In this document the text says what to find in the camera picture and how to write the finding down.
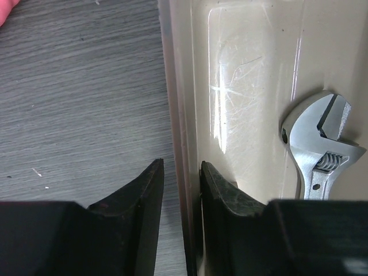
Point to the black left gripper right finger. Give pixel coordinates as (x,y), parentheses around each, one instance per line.
(283,237)

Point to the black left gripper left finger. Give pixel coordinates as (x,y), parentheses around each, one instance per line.
(117,235)

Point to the red handled adjustable wrench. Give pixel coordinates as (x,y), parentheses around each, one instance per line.
(312,133)

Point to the beige plastic tool box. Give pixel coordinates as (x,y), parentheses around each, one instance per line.
(234,70)

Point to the pink printed plastic bag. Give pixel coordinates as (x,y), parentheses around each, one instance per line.
(6,6)

